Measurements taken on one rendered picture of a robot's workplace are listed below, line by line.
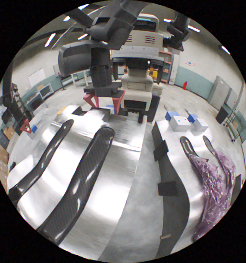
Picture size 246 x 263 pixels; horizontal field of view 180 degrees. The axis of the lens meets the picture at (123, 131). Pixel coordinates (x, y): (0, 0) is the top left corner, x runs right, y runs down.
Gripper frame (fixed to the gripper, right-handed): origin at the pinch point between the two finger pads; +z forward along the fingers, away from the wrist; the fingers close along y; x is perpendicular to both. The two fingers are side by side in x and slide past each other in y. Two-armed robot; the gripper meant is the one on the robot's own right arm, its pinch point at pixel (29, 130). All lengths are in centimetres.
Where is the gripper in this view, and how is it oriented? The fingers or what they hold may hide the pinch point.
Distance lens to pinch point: 56.6
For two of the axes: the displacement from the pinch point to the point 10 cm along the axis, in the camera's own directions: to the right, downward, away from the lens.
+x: 3.1, -7.3, 6.1
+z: 0.1, 6.4, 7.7
